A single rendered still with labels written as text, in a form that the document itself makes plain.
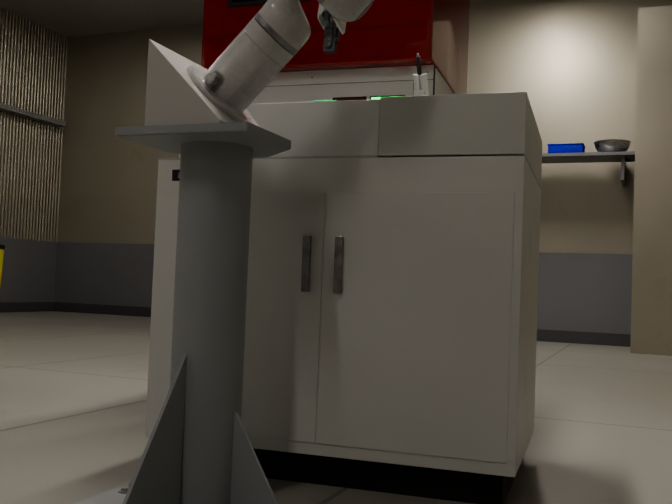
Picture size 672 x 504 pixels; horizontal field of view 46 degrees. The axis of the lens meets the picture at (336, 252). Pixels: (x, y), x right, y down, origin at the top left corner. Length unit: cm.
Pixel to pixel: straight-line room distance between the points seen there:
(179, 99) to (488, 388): 94
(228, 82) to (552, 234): 673
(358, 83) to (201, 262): 115
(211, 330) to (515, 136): 82
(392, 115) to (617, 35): 676
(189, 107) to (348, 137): 45
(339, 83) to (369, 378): 114
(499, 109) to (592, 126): 651
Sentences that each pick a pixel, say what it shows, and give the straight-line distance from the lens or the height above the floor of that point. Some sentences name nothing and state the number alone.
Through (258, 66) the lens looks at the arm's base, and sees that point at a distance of 175.
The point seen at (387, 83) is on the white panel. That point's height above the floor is 116.
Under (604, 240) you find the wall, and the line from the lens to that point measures 824.
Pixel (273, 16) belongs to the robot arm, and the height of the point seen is 107.
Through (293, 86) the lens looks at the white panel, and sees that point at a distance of 274.
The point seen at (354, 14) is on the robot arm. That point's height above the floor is 108.
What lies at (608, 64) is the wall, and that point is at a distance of 853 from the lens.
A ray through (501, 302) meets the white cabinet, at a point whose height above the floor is 48.
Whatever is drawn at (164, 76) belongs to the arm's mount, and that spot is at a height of 93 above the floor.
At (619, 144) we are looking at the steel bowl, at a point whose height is 190.
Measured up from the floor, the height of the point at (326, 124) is 90.
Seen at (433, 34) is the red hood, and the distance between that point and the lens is 262.
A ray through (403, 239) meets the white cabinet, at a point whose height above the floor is 62.
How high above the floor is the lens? 50
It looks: 2 degrees up
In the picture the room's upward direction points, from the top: 2 degrees clockwise
